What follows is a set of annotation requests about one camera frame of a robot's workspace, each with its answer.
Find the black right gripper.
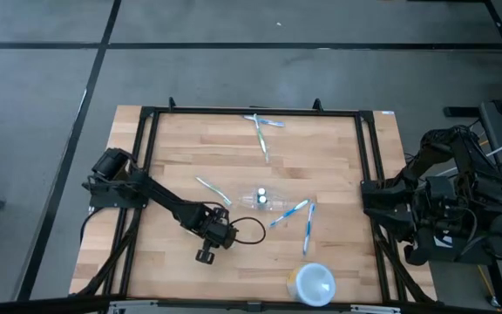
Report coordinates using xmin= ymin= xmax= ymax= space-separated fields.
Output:
xmin=360 ymin=174 xmax=459 ymax=266

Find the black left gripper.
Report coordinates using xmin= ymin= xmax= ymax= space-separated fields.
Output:
xmin=194 ymin=208 xmax=238 ymax=265

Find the green white toothbrush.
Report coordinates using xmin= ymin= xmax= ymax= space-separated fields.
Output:
xmin=253 ymin=113 xmax=271 ymax=165
xmin=194 ymin=175 xmax=233 ymax=207

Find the blue white toothbrush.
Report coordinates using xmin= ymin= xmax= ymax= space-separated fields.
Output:
xmin=268 ymin=198 xmax=311 ymax=229
xmin=242 ymin=114 xmax=286 ymax=128
xmin=302 ymin=201 xmax=317 ymax=256

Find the clear acrylic organizer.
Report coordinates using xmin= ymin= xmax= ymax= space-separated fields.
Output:
xmin=236 ymin=185 xmax=298 ymax=214

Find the white plastic cup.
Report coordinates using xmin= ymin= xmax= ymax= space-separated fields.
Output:
xmin=286 ymin=262 xmax=337 ymax=307

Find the black flat floor bar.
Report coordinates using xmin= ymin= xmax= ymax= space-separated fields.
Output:
xmin=443 ymin=106 xmax=481 ymax=118

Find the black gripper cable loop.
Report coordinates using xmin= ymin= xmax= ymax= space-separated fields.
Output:
xmin=228 ymin=216 xmax=268 ymax=245

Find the black aluminium table frame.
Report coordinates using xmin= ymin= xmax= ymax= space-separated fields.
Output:
xmin=70 ymin=96 xmax=438 ymax=306

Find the black camera mount beam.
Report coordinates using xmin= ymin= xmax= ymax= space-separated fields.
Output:
xmin=0 ymin=294 xmax=409 ymax=314

